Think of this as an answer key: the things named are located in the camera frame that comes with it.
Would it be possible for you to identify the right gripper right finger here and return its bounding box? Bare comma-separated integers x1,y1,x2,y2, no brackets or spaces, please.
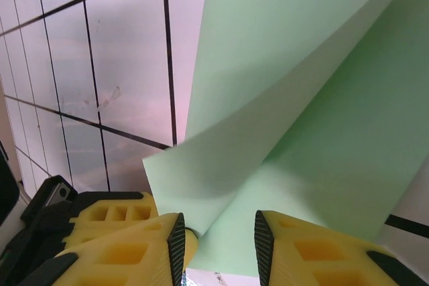
253,210,429,286

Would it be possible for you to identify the green paper sheet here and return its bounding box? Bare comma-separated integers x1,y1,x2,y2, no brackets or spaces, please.
142,0,429,272

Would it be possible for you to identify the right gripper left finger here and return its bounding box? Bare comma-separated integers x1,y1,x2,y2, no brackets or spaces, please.
46,212,187,286

